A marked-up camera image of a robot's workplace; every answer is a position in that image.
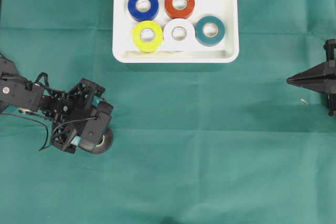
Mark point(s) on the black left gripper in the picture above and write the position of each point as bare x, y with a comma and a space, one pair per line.
58, 106

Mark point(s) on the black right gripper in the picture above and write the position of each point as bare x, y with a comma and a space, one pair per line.
317, 72

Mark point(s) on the black tape roll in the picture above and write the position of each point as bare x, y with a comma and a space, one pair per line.
105, 144

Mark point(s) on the yellow tape roll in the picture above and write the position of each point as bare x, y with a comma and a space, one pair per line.
147, 36

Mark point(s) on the green tape roll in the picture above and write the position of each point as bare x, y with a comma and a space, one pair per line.
210, 31

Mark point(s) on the white tape roll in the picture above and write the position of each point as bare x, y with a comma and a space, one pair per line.
179, 35

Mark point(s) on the blue tape roll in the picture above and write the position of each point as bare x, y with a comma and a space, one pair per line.
142, 10

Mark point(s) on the orange tape roll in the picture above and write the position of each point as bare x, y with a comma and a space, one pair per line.
179, 8

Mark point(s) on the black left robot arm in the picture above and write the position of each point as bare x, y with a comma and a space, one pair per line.
22, 93

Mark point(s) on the white plastic case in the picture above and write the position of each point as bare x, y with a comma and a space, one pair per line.
125, 51

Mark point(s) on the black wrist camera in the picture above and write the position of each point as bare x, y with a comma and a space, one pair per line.
90, 124

